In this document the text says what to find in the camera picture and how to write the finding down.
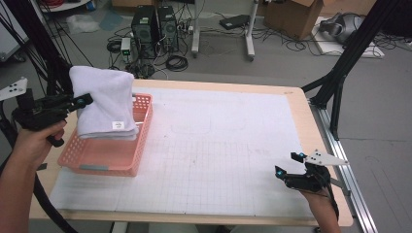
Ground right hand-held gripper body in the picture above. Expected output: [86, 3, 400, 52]
[285, 149, 350, 193]

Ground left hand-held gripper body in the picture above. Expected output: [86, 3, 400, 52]
[0, 77, 71, 149]

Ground lilac butterfly-print towel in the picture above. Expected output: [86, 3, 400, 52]
[68, 65, 140, 141]

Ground pink plastic basket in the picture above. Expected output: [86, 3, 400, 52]
[57, 92, 154, 178]

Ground person's right hand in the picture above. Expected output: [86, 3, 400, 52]
[299, 189, 336, 216]

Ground person's left hand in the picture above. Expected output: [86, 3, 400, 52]
[13, 120, 67, 166]

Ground small white power box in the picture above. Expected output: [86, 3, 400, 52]
[120, 37, 132, 64]

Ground clear plastic bag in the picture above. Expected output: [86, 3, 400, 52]
[66, 13, 101, 35]

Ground white cabinet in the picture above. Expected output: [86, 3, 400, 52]
[0, 0, 29, 62]

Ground teal floor sheet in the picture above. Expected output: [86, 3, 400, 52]
[98, 9, 124, 32]

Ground large black computer tower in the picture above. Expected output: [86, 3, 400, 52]
[130, 4, 159, 61]

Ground white round table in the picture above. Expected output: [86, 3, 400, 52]
[38, 0, 91, 14]

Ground white floor board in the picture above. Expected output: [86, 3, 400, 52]
[310, 16, 387, 59]

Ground slim black computer tower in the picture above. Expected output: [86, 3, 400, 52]
[156, 5, 180, 54]

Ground white metal stand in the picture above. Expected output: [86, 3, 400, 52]
[190, 0, 260, 62]

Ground grey rounded device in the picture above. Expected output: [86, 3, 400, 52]
[319, 12, 365, 45]

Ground brown cardboard box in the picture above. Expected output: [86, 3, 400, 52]
[262, 0, 325, 42]

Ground black flat device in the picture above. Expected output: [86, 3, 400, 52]
[219, 14, 251, 31]

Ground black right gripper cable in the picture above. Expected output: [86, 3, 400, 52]
[319, 176, 340, 221]

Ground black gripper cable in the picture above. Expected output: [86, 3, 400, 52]
[0, 100, 79, 233]
[319, 176, 340, 221]

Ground aluminium rail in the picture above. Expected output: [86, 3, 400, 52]
[309, 100, 379, 233]

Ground black metal frame strut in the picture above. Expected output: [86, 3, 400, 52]
[300, 0, 406, 142]
[3, 0, 91, 98]

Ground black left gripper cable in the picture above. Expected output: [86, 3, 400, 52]
[0, 100, 79, 233]

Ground coiled black cable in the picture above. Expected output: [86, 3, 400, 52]
[165, 54, 189, 73]

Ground tangle of black floor cables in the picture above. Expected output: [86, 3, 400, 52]
[252, 27, 325, 53]

